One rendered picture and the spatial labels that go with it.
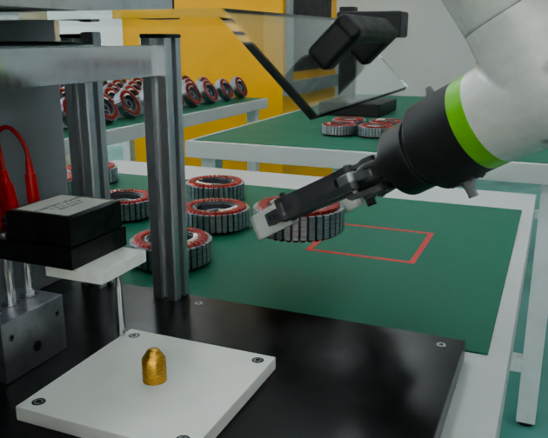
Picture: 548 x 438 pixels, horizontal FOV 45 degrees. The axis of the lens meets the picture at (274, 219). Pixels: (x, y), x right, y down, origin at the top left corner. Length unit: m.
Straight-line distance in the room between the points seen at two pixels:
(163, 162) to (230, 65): 3.38
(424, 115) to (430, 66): 4.94
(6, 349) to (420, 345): 0.37
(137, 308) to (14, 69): 0.30
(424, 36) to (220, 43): 2.04
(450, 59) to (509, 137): 4.95
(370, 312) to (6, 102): 0.45
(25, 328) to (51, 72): 0.22
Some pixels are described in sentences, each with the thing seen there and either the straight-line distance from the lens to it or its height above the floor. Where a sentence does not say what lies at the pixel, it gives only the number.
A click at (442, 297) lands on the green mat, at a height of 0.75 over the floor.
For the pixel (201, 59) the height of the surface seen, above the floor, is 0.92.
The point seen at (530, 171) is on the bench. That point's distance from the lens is 1.76.
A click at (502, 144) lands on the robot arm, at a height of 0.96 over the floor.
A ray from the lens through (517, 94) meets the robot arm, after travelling 0.58.
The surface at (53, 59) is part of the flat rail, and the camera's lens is 0.57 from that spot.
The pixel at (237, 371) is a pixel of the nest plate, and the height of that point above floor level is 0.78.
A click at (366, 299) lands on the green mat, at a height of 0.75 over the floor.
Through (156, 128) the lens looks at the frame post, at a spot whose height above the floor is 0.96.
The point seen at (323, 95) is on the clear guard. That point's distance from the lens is 0.40.
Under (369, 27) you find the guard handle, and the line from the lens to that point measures 0.45.
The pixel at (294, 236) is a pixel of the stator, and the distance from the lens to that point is 0.76.
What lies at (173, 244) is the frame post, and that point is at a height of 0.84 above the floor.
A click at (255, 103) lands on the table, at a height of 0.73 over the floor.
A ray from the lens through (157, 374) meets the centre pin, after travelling 0.55.
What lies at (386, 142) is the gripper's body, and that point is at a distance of 0.67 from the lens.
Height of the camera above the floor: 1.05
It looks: 15 degrees down
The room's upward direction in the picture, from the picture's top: straight up
